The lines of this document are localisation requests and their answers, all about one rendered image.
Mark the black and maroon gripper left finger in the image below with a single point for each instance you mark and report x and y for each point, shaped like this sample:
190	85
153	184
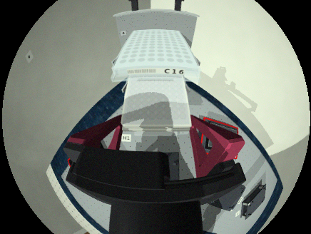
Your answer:
94	135

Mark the grey shelf rack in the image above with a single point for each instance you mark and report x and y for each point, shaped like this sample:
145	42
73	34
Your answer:
156	20

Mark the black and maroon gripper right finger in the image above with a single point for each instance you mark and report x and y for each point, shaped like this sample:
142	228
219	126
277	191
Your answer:
226	145

